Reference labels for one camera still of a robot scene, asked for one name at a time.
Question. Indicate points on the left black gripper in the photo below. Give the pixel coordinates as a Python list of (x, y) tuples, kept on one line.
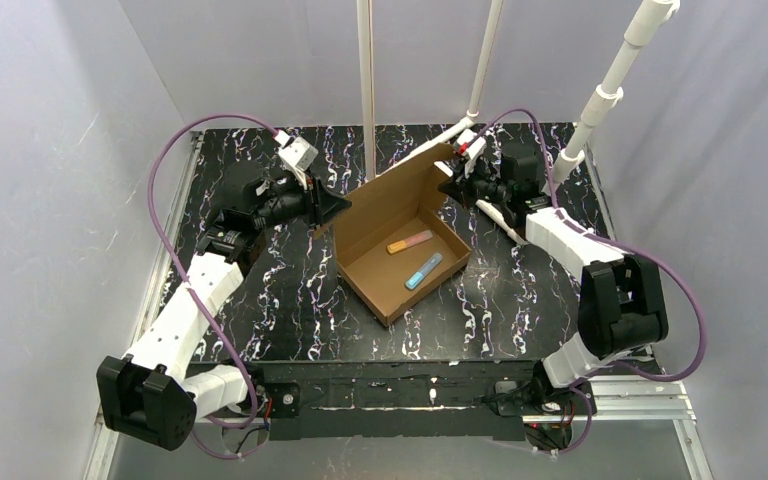
[(315, 203)]

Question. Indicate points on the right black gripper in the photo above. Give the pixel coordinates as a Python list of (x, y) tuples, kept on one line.
[(462, 189)]

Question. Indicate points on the brown cardboard box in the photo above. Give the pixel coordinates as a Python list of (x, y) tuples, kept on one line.
[(396, 204)]

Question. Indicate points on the orange small object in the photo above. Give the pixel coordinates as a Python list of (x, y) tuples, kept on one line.
[(409, 242)]

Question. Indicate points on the blue pen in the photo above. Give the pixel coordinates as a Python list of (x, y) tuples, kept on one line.
[(419, 276)]

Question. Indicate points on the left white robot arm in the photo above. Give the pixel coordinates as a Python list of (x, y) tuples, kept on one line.
[(147, 393)]

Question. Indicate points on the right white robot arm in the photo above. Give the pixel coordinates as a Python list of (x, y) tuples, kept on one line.
[(621, 305)]

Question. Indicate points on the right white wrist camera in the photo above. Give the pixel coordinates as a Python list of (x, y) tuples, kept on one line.
[(470, 147)]

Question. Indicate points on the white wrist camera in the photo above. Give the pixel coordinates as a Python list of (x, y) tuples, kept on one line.
[(470, 147), (296, 155)]

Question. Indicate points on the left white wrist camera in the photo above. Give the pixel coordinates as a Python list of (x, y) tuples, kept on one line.
[(296, 155)]

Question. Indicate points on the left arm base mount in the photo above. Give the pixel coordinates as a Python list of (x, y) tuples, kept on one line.
[(278, 386)]

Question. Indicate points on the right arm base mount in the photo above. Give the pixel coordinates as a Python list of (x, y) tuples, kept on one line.
[(573, 405)]

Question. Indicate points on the aluminium table frame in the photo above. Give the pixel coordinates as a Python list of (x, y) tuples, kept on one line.
[(391, 248)]

